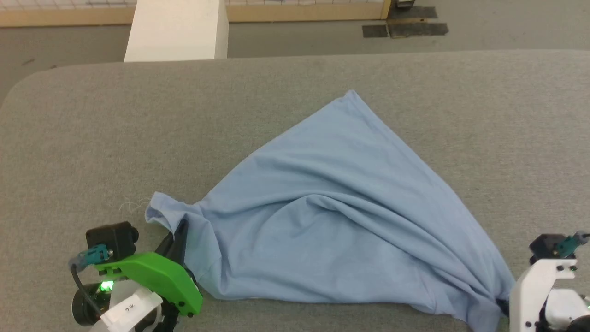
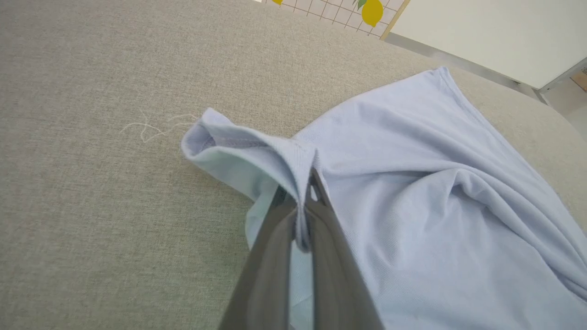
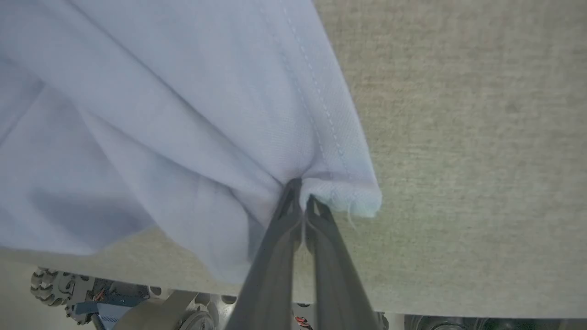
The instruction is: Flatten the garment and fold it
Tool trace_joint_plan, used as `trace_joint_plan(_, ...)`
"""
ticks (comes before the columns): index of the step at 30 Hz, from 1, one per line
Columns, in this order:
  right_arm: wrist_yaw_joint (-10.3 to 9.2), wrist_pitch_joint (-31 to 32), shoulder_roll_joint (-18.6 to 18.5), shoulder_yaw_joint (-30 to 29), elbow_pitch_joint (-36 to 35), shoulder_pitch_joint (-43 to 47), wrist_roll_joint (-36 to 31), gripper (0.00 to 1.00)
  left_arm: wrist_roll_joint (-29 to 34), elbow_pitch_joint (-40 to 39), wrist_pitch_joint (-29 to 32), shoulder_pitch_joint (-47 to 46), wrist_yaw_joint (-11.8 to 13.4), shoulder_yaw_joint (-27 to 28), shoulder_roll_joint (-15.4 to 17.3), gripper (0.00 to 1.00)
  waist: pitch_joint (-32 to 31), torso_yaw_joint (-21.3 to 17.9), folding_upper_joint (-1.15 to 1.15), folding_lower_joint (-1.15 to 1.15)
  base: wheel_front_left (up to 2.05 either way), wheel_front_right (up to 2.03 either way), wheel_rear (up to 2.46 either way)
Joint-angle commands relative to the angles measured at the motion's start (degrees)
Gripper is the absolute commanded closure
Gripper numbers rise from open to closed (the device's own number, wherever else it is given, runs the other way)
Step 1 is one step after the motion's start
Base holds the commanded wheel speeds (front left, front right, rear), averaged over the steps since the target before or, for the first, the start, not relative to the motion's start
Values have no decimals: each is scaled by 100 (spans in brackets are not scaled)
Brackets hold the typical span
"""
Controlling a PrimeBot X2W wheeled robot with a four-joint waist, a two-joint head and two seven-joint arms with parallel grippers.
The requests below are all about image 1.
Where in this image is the black cable teal plug left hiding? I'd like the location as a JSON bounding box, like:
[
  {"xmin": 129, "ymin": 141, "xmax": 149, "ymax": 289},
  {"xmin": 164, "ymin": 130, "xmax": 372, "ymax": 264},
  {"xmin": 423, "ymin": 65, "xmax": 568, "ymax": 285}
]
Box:
[{"xmin": 68, "ymin": 244, "xmax": 113, "ymax": 319}]

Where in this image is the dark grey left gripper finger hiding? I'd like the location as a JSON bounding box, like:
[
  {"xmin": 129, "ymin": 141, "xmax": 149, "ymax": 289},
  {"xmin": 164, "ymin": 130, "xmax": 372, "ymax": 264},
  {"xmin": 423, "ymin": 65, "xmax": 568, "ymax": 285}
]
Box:
[
  {"xmin": 171, "ymin": 219, "xmax": 189, "ymax": 273},
  {"xmin": 154, "ymin": 233, "xmax": 176, "ymax": 256}
]

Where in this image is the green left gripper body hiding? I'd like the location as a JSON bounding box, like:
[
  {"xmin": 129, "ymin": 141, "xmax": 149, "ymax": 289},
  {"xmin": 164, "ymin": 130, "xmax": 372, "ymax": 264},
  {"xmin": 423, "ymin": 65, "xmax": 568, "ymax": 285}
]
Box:
[{"xmin": 94, "ymin": 251, "xmax": 203, "ymax": 332}]

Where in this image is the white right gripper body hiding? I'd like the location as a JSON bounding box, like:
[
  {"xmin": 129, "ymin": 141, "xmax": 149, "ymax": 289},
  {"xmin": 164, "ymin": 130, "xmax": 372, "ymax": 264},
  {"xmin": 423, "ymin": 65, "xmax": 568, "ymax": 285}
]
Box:
[{"xmin": 509, "ymin": 259, "xmax": 579, "ymax": 332}]

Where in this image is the wooden backdrop frame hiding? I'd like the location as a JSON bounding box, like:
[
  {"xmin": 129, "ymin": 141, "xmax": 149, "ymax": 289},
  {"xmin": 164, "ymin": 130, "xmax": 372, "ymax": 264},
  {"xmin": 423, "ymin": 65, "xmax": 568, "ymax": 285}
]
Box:
[{"xmin": 0, "ymin": 0, "xmax": 392, "ymax": 27}]

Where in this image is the plain white box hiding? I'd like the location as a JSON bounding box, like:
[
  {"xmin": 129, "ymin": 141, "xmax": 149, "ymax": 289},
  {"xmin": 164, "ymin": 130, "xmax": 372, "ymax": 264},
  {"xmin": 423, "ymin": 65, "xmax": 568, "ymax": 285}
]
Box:
[{"xmin": 124, "ymin": 0, "xmax": 229, "ymax": 62}]

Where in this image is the light blue garment white hem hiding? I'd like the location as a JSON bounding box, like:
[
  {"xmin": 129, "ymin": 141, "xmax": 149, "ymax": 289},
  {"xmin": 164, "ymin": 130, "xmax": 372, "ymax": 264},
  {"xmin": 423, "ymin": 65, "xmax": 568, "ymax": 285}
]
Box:
[{"xmin": 145, "ymin": 89, "xmax": 517, "ymax": 332}]

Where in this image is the black cable teal plug right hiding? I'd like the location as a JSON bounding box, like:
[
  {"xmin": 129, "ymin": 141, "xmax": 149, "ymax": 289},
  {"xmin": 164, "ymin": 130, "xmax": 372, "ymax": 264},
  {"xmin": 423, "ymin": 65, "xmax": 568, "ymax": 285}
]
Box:
[{"xmin": 553, "ymin": 231, "xmax": 590, "ymax": 256}]

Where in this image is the black cable teal plug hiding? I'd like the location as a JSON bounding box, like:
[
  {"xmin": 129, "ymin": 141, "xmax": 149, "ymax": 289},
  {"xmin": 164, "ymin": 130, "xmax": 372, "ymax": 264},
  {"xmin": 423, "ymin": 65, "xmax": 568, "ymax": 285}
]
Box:
[
  {"xmin": 68, "ymin": 244, "xmax": 113, "ymax": 319},
  {"xmin": 553, "ymin": 231, "xmax": 590, "ymax": 256}
]

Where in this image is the grey fabric work surface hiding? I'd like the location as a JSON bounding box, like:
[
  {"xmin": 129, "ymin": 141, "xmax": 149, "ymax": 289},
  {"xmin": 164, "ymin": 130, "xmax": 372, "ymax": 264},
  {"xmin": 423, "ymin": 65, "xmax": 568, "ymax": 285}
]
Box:
[{"xmin": 0, "ymin": 49, "xmax": 590, "ymax": 332}]

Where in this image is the long black floor tape patch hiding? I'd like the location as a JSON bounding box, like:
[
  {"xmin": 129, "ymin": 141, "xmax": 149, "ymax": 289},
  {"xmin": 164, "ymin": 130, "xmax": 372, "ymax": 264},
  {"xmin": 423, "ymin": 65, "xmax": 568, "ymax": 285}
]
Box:
[{"xmin": 389, "ymin": 22, "xmax": 449, "ymax": 38}]

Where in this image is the white paper label tag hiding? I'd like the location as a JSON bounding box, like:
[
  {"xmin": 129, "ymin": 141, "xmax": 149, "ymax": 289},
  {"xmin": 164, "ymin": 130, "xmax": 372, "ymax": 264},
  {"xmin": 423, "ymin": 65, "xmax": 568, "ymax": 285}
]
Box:
[{"xmin": 99, "ymin": 288, "xmax": 164, "ymax": 332}]

